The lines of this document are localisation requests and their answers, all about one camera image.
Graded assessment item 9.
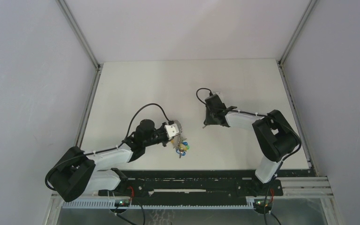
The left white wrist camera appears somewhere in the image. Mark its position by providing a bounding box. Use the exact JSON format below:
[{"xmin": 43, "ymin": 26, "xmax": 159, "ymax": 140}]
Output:
[{"xmin": 164, "ymin": 123, "xmax": 181, "ymax": 139}]

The yellow key tag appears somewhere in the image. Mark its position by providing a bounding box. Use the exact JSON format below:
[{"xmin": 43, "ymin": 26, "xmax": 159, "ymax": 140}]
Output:
[{"xmin": 179, "ymin": 145, "xmax": 189, "ymax": 153}]

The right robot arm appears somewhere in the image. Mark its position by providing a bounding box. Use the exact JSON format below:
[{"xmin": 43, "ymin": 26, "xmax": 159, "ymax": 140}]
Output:
[{"xmin": 204, "ymin": 93, "xmax": 301, "ymax": 195}]

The large keyring with yellow handle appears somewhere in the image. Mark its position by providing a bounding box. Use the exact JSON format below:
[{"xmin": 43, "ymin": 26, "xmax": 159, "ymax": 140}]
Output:
[{"xmin": 171, "ymin": 120, "xmax": 186, "ymax": 149}]

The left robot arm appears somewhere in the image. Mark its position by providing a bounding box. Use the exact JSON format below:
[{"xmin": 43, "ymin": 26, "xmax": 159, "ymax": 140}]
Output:
[{"xmin": 45, "ymin": 119, "xmax": 182, "ymax": 202}]

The white slotted cable duct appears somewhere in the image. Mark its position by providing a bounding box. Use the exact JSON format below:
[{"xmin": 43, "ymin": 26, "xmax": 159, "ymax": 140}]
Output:
[{"xmin": 62, "ymin": 199, "xmax": 255, "ymax": 210}]

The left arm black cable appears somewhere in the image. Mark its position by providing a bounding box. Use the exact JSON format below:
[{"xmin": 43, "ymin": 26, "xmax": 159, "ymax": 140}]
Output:
[{"xmin": 45, "ymin": 103, "xmax": 172, "ymax": 192}]

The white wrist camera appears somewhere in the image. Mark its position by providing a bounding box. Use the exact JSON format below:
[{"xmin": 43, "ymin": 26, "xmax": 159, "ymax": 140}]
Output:
[
  {"xmin": 164, "ymin": 123, "xmax": 181, "ymax": 139},
  {"xmin": 212, "ymin": 91, "xmax": 223, "ymax": 98}
]

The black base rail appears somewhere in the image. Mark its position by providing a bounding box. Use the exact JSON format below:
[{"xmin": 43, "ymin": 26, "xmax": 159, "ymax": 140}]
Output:
[{"xmin": 98, "ymin": 170, "xmax": 284, "ymax": 205}]

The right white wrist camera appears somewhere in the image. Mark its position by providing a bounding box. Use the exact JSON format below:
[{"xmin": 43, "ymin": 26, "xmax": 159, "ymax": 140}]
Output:
[{"xmin": 212, "ymin": 91, "xmax": 223, "ymax": 98}]

